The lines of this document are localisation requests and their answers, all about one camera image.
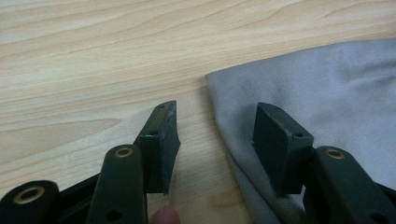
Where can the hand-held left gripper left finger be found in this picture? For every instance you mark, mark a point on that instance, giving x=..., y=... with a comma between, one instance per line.
x=160, y=149

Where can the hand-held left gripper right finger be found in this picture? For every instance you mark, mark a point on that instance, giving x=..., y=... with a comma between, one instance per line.
x=280, y=149

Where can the grey pants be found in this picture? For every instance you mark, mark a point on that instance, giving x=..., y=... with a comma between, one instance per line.
x=327, y=87

